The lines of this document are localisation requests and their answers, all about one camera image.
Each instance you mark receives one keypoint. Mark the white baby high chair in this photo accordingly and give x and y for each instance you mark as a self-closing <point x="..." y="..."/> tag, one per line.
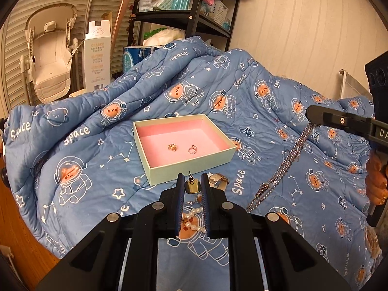
<point x="50" y="66"/>

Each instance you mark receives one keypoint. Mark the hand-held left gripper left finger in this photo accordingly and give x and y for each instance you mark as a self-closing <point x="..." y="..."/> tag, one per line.
<point x="181" y="206"/>

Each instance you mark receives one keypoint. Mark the blue astronaut bear printed blanket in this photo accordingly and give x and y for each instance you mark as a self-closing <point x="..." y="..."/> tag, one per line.
<point x="91" y="157"/>

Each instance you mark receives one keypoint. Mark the white fluffy bundle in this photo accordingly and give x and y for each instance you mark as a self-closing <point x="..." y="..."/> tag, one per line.
<point x="163" y="36"/>

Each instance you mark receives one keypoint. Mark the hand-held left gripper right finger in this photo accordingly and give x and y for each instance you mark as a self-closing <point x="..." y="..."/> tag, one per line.
<point x="205" y="206"/>

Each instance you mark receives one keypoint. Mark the black metal shelf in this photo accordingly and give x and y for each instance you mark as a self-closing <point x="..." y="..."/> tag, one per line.
<point x="178" y="18"/>

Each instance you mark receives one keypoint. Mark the gold cluster earring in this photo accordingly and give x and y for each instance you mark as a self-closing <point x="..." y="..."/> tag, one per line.
<point x="173" y="147"/>

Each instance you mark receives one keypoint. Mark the tall white carton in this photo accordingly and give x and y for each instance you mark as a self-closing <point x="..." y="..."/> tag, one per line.
<point x="97" y="63"/>

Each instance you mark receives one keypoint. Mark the dried dark flower stem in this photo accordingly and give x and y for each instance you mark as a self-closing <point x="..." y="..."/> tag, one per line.
<point x="132" y="18"/>

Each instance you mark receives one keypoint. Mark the person's right hand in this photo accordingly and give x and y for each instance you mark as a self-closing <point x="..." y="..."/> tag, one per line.
<point x="374" y="182"/>

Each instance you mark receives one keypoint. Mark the pink paper cone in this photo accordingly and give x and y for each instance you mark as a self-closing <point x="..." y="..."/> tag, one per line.
<point x="124" y="6"/>

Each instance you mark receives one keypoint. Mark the small white box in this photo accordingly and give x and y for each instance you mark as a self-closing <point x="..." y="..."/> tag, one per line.
<point x="145" y="4"/>

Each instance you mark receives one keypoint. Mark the green jewelry box pink lining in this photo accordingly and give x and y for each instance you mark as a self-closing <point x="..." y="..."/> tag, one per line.
<point x="182" y="136"/>

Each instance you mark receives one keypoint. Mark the blue tissue pack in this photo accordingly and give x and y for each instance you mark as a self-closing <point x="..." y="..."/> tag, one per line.
<point x="133" y="57"/>

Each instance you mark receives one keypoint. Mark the small teal container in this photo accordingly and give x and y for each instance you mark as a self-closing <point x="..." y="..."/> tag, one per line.
<point x="226" y="22"/>

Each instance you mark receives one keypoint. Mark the white plastic basket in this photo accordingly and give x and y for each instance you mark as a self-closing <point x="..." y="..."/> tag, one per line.
<point x="219" y="12"/>

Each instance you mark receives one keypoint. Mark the white mesh frame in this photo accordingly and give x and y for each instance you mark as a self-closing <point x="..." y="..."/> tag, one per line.
<point x="353" y="83"/>

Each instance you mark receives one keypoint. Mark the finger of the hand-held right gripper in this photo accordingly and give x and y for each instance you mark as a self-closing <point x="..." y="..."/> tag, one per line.
<point x="333" y="118"/>

